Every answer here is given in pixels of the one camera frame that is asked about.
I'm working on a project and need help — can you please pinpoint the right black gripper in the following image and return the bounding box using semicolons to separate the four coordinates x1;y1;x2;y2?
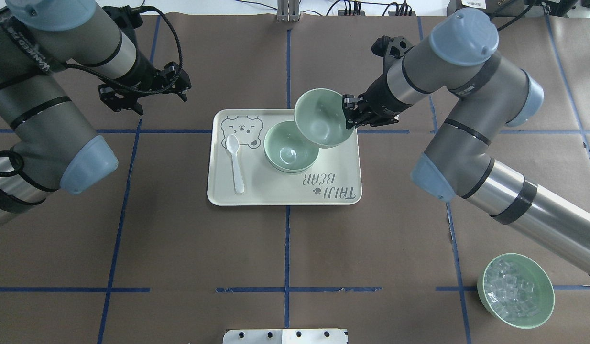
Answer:
342;75;410;130

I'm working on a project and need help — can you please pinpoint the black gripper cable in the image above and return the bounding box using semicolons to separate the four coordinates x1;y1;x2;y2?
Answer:
0;5;185;192

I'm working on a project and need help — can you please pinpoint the green bowl with ice cubes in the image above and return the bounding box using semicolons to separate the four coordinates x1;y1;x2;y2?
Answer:
477;253;555;329

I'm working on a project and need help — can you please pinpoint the white camera stand column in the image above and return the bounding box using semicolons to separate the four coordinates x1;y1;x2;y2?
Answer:
222;328;349;344

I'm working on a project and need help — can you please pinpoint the aluminium frame post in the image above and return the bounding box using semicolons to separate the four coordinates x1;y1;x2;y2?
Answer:
277;0;301;22

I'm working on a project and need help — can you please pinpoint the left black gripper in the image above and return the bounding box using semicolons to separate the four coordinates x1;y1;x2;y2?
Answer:
98;50;181;116

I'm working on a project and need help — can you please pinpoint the white plastic spoon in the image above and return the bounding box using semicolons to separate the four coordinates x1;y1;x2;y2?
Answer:
226;134;245;194

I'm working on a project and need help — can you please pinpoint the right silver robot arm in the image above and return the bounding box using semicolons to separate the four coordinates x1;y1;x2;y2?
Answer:
341;7;590;276

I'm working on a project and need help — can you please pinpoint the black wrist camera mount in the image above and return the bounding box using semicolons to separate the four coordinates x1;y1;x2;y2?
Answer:
371;36;415;74

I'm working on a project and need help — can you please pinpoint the green bowl on tray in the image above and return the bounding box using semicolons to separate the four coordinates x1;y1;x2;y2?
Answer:
264;120;320;173

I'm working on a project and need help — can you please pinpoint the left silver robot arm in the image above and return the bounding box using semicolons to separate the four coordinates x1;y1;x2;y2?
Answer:
0;0;191;226

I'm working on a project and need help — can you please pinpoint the pale green serving tray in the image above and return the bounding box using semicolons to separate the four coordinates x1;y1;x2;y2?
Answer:
206;109;362;205

